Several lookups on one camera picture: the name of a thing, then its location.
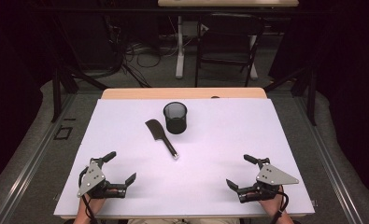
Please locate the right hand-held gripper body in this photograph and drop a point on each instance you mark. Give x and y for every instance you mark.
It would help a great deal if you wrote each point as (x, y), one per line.
(272, 176)

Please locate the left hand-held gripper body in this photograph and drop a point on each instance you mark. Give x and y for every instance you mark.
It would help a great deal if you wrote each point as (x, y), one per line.
(92, 179)

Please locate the metal floor rail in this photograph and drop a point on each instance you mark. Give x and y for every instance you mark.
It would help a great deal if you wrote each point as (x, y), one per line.
(325, 161)
(32, 161)

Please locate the person's left hand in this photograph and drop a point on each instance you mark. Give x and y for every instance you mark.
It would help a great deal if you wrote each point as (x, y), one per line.
(92, 205)

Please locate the black folding chair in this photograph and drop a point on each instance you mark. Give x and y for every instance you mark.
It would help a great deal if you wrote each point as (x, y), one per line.
(229, 60)

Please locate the black metal stand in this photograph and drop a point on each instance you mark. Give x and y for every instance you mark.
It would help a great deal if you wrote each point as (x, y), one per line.
(311, 96)
(57, 93)

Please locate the wooden table with white legs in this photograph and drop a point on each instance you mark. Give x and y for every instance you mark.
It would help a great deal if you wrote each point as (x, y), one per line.
(229, 2)

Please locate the person's right hand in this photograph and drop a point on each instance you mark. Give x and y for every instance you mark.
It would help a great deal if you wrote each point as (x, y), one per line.
(274, 205)

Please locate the black spatula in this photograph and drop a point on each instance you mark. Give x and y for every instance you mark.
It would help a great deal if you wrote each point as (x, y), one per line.
(158, 132)

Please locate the black mesh cup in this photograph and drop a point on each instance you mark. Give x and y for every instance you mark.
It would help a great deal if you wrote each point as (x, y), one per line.
(175, 123)

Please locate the white table cover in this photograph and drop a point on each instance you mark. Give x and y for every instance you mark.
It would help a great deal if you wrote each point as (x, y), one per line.
(204, 174)

